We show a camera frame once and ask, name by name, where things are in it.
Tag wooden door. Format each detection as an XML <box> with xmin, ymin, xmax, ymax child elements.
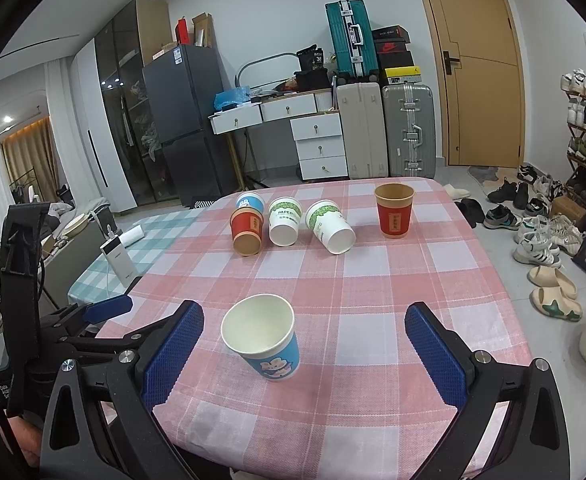
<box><xmin>410</xmin><ymin>0</ymin><xmax>526</xmax><ymax>168</ymax></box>

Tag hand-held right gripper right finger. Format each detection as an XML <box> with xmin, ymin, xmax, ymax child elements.
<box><xmin>404</xmin><ymin>301</ymin><xmax>572</xmax><ymax>480</ymax></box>

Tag white drawer unit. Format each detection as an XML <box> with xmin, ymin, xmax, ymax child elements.
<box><xmin>290</xmin><ymin>112</ymin><xmax>350</xmax><ymax>182</ymax></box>

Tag dark grey refrigerator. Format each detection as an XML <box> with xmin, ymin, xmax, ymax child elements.
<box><xmin>141</xmin><ymin>44</ymin><xmax>238</xmax><ymax>208</ymax></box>

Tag glass door cabinet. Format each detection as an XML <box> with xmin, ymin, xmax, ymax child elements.
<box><xmin>94</xmin><ymin>0</ymin><xmax>174</xmax><ymax>206</ymax></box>

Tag red paper cup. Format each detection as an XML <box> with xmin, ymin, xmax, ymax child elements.
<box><xmin>374</xmin><ymin>183</ymin><xmax>416</xmax><ymax>239</ymax></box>
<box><xmin>230</xmin><ymin>208</ymin><xmax>265</xmax><ymax>258</ymax></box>

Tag oval mirror grey frame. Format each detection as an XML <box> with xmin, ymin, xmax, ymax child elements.
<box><xmin>235</xmin><ymin>52</ymin><xmax>304</xmax><ymax>95</ymax></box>

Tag green checkered tablecloth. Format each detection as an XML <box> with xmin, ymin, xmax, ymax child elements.
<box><xmin>68</xmin><ymin>207</ymin><xmax>208</xmax><ymax>306</ymax></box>

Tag grey door mat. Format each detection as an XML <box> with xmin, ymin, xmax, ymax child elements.
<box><xmin>468</xmin><ymin>164</ymin><xmax>521</xmax><ymax>196</ymax></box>

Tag black slippers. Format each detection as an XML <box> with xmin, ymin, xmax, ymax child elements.
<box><xmin>457</xmin><ymin>198</ymin><xmax>486</xmax><ymax>230</ymax></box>

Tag black paper bag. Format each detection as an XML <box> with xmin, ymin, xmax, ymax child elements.
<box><xmin>296</xmin><ymin>46</ymin><xmax>330</xmax><ymax>73</ymax></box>

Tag black and yellow shoe box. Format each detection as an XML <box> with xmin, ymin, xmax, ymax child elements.
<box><xmin>380</xmin><ymin>66</ymin><xmax>421</xmax><ymax>87</ymax></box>

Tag grey sofa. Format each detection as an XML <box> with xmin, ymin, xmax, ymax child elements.
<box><xmin>43</xmin><ymin>197</ymin><xmax>116</xmax><ymax>261</ymax></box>

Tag red and black shoe box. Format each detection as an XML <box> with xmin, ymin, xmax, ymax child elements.
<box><xmin>375</xmin><ymin>41</ymin><xmax>414</xmax><ymax>68</ymax></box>

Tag blue plastic bag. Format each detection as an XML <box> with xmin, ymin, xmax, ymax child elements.
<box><xmin>214</xmin><ymin>86</ymin><xmax>250</xmax><ymax>111</ymax></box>

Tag teal suitcase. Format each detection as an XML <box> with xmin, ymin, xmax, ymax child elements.
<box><xmin>325</xmin><ymin>0</ymin><xmax>378</xmax><ymax>79</ymax></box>

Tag beige suitcase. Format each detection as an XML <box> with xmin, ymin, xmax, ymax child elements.
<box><xmin>335</xmin><ymin>82</ymin><xmax>388</xmax><ymax>180</ymax></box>

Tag white paper cup green band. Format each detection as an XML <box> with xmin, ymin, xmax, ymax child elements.
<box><xmin>305</xmin><ymin>200</ymin><xmax>357</xmax><ymax>255</ymax></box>
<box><xmin>268</xmin><ymin>196</ymin><xmax>304</xmax><ymax>247</ymax></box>

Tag pile of sneakers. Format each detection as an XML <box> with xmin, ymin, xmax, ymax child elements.
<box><xmin>483</xmin><ymin>162</ymin><xmax>586</xmax><ymax>268</ymax></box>

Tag pink checkered tablecloth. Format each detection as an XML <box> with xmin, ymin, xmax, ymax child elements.
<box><xmin>95</xmin><ymin>177</ymin><xmax>534</xmax><ymax>480</ymax></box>

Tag silver suitcase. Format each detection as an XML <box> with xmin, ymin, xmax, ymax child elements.
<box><xmin>382</xmin><ymin>84</ymin><xmax>436</xmax><ymax>179</ymax></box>

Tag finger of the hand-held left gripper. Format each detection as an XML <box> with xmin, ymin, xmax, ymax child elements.
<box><xmin>58</xmin><ymin>331</ymin><xmax>141</xmax><ymax>356</ymax></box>
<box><xmin>38</xmin><ymin>295</ymin><xmax>134</xmax><ymax>333</ymax></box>

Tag white desk with drawers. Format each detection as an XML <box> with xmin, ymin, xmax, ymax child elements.
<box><xmin>209</xmin><ymin>89</ymin><xmax>334</xmax><ymax>191</ymax></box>

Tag open cardboard box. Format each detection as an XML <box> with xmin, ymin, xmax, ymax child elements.
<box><xmin>192</xmin><ymin>12</ymin><xmax>214</xmax><ymax>48</ymax></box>

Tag beige foam slide green star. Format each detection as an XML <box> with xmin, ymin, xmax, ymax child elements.
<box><xmin>530</xmin><ymin>287</ymin><xmax>584</xmax><ymax>322</ymax></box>

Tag blue paper cup with flowers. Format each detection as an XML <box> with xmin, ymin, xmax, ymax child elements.
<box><xmin>221</xmin><ymin>294</ymin><xmax>301</xmax><ymax>383</ymax></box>

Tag brown curtain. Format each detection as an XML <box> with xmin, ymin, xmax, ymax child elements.
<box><xmin>0</xmin><ymin>130</ymin><xmax>56</xmax><ymax>206</ymax></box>

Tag small cardboard box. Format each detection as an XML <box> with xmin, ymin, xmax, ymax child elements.
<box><xmin>550</xmin><ymin>195</ymin><xmax>586</xmax><ymax>231</ymax></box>

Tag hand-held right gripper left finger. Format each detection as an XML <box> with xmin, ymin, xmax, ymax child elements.
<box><xmin>39</xmin><ymin>300</ymin><xmax>234</xmax><ymax>480</ymax></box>

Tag white power bank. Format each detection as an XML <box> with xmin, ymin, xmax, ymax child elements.
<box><xmin>100</xmin><ymin>239</ymin><xmax>140</xmax><ymax>283</ymax></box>

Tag white wardrobe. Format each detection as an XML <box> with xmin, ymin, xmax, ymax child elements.
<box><xmin>70</xmin><ymin>37</ymin><xmax>138</xmax><ymax>213</ymax></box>

